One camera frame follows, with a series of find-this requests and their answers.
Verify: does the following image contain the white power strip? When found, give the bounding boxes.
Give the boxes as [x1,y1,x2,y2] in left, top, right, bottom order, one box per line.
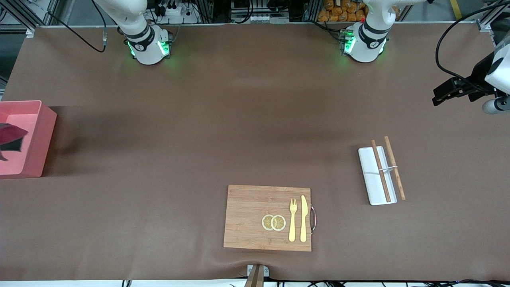
[233,13,290,24]
[153,0,200,24]

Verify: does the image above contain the light brown chopstick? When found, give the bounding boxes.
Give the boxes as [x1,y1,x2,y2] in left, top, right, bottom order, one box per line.
[384,136,406,201]

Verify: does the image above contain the white rectangular tray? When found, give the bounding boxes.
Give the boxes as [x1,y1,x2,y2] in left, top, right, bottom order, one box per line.
[358,146,398,206]

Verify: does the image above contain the yellow fork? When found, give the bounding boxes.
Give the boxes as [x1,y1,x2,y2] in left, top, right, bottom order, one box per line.
[288,198,298,242]

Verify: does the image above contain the brown table mat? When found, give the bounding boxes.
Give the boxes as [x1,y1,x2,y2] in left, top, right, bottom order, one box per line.
[0,22,510,281]

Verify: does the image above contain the wooden cutting board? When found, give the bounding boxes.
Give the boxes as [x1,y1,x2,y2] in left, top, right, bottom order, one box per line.
[223,185,318,252]

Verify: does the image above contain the dark brown chopstick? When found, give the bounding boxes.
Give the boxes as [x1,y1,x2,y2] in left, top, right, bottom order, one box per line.
[371,140,392,203]

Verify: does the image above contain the pink plastic bin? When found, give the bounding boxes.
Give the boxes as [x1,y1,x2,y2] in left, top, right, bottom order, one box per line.
[0,100,57,179]

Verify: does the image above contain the grey metal bracket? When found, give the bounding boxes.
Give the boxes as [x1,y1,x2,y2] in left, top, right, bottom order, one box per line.
[246,264,270,278]

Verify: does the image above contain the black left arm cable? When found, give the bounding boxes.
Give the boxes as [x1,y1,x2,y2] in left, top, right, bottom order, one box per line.
[435,3,510,87]

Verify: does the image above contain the pile of orange buns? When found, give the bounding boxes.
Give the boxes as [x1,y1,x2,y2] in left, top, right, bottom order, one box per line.
[318,0,369,23]

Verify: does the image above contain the dark grey red cloth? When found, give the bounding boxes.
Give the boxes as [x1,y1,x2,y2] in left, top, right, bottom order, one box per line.
[0,123,29,162]

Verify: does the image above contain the yellow knife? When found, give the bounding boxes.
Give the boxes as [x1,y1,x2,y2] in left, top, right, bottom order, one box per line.
[300,195,308,243]

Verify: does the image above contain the aluminium frame post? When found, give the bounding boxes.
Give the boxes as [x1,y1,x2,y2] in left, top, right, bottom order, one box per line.
[0,0,60,30]

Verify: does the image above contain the brown wooden bar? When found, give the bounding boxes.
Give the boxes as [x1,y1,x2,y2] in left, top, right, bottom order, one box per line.
[244,265,265,287]

